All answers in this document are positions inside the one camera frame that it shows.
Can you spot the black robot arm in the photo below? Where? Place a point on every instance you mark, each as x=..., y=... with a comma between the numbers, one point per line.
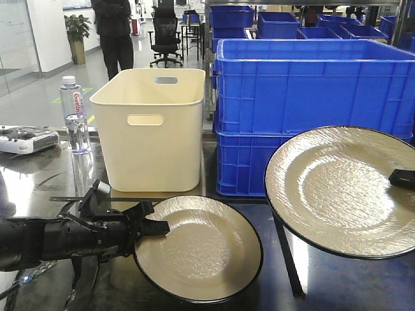
x=26, y=242

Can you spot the cream plastic storage bin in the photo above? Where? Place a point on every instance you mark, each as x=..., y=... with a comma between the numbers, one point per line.
x=150, y=129

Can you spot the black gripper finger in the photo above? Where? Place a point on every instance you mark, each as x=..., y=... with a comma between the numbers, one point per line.
x=403, y=178

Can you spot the black office chair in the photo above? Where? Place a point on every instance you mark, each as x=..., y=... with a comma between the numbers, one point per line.
x=165, y=34

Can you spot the lower blue plastic crate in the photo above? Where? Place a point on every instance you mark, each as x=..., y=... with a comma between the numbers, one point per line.
x=242, y=158

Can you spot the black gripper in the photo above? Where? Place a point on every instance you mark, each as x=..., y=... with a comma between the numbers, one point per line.
x=107, y=234

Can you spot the person in black clothes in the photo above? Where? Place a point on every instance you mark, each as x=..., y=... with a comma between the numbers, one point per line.
x=113, y=28

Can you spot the clear water bottle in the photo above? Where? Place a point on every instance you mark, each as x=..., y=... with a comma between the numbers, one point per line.
x=76, y=122

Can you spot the beige plate black rim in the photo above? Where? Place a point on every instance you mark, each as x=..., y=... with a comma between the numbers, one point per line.
x=211, y=253
x=330, y=187

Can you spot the blue crate upper middle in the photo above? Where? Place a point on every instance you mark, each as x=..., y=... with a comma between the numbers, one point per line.
x=277, y=25

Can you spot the large blue plastic crate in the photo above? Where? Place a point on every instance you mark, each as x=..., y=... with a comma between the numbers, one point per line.
x=289, y=86

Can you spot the blue crate upper left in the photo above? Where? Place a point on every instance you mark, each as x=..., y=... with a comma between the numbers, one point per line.
x=231, y=16

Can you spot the white remote controller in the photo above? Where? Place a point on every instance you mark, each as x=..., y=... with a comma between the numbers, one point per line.
x=24, y=140

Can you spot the potted plant gold pot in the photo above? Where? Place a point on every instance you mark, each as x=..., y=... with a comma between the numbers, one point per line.
x=77, y=28

